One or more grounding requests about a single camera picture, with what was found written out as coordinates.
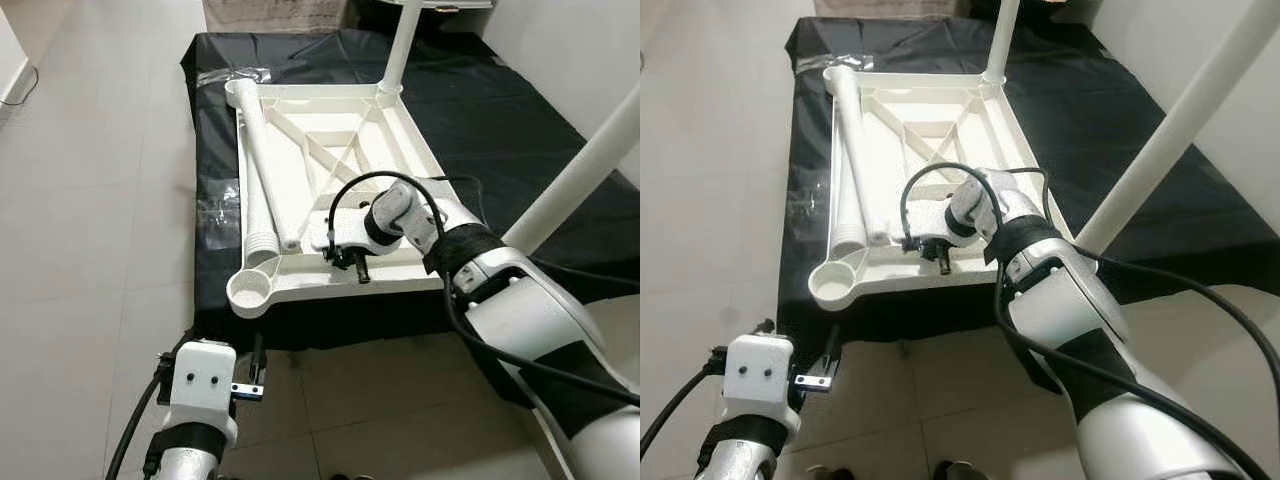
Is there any black tablecloth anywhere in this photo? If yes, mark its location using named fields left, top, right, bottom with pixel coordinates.
left=180, top=30, right=641, bottom=351
left=775, top=15, right=1280, bottom=346

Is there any white plastic table leg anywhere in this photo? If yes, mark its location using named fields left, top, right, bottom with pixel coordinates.
left=500, top=85, right=641, bottom=257
left=1075, top=0, right=1280, bottom=257
left=983, top=0, right=1022, bottom=87
left=825, top=65, right=895, bottom=250
left=232, top=85, right=303, bottom=269
left=378, top=0, right=424, bottom=97

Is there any crumpled clear tape patch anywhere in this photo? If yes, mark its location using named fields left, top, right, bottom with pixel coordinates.
left=200, top=195, right=247, bottom=247

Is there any thin black wall cable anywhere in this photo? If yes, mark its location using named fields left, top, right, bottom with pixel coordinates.
left=0, top=65, right=39, bottom=107

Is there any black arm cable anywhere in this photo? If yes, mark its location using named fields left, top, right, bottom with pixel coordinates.
left=430, top=176, right=641, bottom=293
left=1095, top=250, right=1280, bottom=433
left=105, top=350, right=183, bottom=480
left=640, top=348, right=732, bottom=457

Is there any speckled grey right wrist camera mount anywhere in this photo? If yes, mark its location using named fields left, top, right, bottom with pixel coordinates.
left=305, top=208, right=377, bottom=257
left=905, top=195, right=972, bottom=247

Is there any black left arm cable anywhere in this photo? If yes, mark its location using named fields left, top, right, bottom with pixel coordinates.
left=105, top=350, right=183, bottom=480
left=640, top=348, right=732, bottom=457

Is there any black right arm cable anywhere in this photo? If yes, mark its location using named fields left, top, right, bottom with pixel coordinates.
left=1095, top=250, right=1280, bottom=433
left=430, top=176, right=641, bottom=293

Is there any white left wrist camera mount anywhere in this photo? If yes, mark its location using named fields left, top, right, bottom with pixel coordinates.
left=172, top=340, right=241, bottom=447
left=725, top=333, right=802, bottom=432

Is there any long clear tape strip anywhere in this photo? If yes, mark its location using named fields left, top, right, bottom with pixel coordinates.
left=797, top=52, right=872, bottom=72
left=195, top=67, right=273, bottom=87

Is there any beige cloth covered bench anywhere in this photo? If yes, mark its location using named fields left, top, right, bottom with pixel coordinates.
left=205, top=0, right=351, bottom=33
left=815, top=0, right=961, bottom=20

